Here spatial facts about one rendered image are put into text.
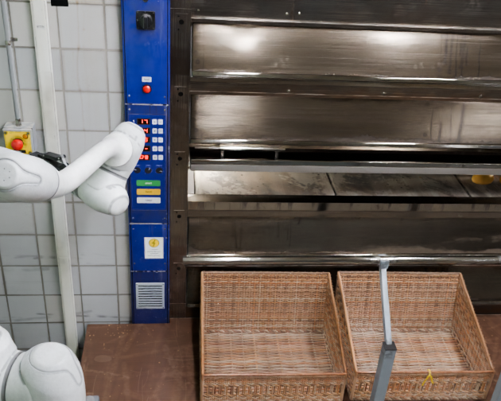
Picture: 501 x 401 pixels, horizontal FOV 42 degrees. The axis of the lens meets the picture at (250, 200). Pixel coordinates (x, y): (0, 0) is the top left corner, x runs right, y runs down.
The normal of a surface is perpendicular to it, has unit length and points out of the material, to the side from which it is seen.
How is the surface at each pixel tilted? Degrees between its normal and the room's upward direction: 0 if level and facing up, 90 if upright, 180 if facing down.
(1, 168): 57
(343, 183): 0
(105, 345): 0
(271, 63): 70
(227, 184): 0
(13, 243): 90
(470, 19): 90
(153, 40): 90
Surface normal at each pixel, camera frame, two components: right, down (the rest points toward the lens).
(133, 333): 0.07, -0.85
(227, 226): 0.11, 0.19
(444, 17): 0.09, 0.52
